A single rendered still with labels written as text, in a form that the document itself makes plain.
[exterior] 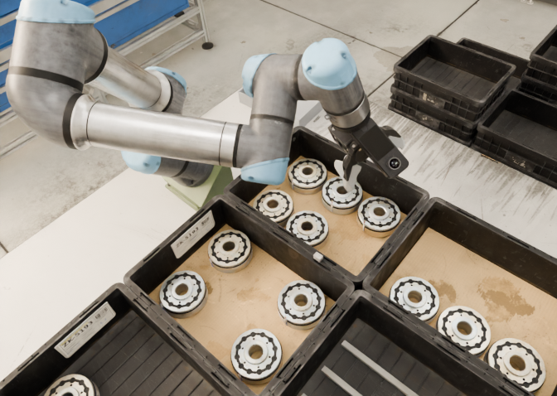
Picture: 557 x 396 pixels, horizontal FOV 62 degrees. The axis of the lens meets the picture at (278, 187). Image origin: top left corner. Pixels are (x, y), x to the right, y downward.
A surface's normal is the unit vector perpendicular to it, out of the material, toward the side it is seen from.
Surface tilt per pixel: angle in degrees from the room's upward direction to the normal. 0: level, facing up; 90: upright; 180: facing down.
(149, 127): 34
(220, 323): 0
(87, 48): 94
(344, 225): 0
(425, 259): 0
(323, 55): 21
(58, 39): 56
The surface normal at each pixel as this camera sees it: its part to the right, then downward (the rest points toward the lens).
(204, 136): 0.00, -0.11
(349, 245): -0.07, -0.64
